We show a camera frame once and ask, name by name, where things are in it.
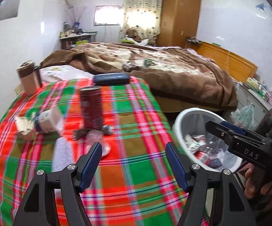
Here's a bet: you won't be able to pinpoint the small green packet on blanket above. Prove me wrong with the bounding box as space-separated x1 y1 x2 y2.
143 59 152 68

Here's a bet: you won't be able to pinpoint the dried branches in vase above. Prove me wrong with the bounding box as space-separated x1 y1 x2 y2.
65 6 87 30

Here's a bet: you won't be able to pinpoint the brown teddy bear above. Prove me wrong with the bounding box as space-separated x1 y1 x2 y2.
126 27 142 43

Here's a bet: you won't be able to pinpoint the tall red drink can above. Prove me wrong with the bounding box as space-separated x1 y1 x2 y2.
79 86 103 130

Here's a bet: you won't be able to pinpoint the white floral bed sheet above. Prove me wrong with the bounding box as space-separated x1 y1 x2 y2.
39 65 94 83

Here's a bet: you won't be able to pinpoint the clear plastic bottle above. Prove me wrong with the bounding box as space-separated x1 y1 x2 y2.
86 134 111 157

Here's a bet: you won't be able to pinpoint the wall power socket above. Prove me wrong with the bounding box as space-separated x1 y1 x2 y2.
15 83 24 95

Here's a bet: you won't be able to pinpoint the purple small drink carton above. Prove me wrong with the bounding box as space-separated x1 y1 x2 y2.
208 158 222 169

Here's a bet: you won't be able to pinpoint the wall calendar poster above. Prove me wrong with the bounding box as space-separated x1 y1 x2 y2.
0 0 20 21

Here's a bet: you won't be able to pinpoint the person's right hand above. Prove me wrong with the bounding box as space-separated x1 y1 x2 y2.
239 163 272 211

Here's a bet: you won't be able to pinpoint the red white milk carton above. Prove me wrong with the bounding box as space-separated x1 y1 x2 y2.
184 134 206 154

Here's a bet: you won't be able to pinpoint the white paper tissue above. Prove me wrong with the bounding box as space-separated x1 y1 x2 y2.
15 112 36 141

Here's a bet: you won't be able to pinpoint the wooden wardrobe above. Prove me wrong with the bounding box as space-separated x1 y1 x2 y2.
156 0 201 48

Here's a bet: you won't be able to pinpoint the beige brown travel mug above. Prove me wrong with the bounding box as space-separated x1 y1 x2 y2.
16 60 43 96

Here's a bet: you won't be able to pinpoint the plaid red green tablecloth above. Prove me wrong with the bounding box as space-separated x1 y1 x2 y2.
0 77 187 225

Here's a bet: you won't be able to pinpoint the small dark item on blanket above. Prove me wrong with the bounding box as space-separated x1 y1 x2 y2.
122 62 142 73

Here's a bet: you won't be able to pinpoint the wooden bed headboard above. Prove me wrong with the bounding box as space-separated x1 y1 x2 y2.
187 42 257 82

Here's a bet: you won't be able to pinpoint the white trash bin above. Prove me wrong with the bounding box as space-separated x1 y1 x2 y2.
173 108 242 173

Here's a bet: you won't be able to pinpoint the brown fleece blanket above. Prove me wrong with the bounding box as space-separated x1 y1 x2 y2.
40 42 238 110

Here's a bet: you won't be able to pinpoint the red soda can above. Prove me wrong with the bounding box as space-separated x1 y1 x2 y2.
194 151 210 165

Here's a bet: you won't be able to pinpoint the heart patterned curtain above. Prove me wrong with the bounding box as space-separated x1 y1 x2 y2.
121 0 163 40

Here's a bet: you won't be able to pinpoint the dark blue glasses case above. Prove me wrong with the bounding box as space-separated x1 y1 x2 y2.
93 73 130 86

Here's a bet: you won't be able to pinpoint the cluttered desk shelf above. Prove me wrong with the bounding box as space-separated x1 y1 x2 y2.
59 21 97 50

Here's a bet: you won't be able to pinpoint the brown coffee sachet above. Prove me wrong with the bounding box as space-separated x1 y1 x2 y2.
72 125 114 140

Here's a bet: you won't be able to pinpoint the blue white milk carton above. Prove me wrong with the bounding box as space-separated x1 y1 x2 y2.
34 105 64 136

